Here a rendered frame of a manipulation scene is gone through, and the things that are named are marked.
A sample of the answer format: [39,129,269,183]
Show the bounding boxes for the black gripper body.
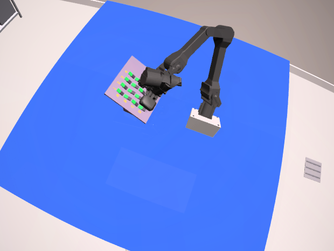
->
[139,87,168,111]

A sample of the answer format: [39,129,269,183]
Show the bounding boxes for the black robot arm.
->
[138,25,234,119]

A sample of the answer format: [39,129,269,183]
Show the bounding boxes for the grey switch panel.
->
[104,56,154,124]

